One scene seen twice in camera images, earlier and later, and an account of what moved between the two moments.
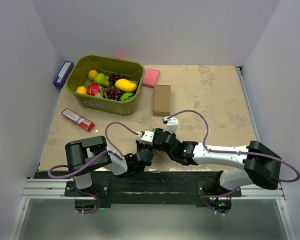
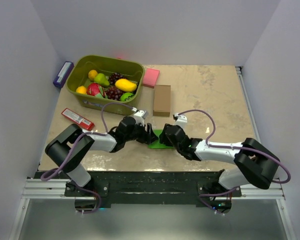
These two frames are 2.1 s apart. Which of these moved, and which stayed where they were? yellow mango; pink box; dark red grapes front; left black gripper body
Moved: left black gripper body
Stayed: pink box; dark red grapes front; yellow mango
